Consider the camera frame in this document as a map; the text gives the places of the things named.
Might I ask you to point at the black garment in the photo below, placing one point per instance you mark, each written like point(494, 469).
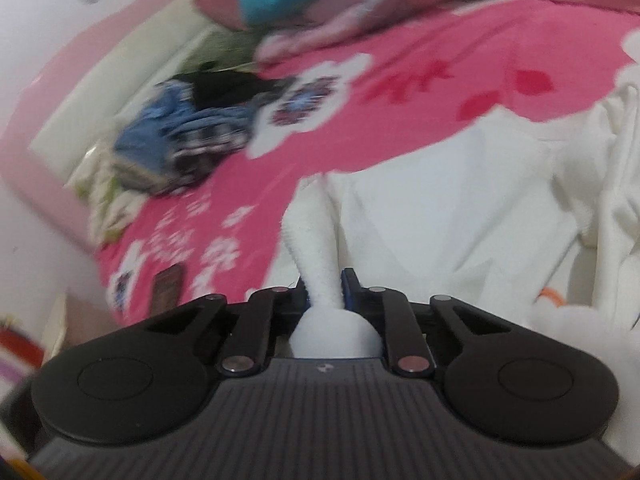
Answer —
point(224, 88)

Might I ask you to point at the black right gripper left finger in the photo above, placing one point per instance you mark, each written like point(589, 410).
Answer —
point(153, 377)

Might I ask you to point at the white green patterned cloth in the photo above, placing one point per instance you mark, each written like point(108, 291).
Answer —
point(112, 207)

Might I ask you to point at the pink bed headboard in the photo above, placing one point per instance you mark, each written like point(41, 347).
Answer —
point(104, 72)

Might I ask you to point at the dark red cushion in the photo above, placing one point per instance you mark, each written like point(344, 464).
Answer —
point(226, 13)

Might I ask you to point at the dark smartphone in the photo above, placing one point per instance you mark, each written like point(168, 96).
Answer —
point(166, 289)

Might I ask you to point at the white fleece garment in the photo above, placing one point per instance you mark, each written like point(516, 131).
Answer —
point(536, 222)

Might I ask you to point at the blue plaid folded clothes pile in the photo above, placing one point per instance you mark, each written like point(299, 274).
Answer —
point(172, 144)

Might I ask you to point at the pink floral bed sheet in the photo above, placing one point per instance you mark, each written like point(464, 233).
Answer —
point(350, 107)

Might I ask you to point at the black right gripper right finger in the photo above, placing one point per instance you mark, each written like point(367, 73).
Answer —
point(501, 379)

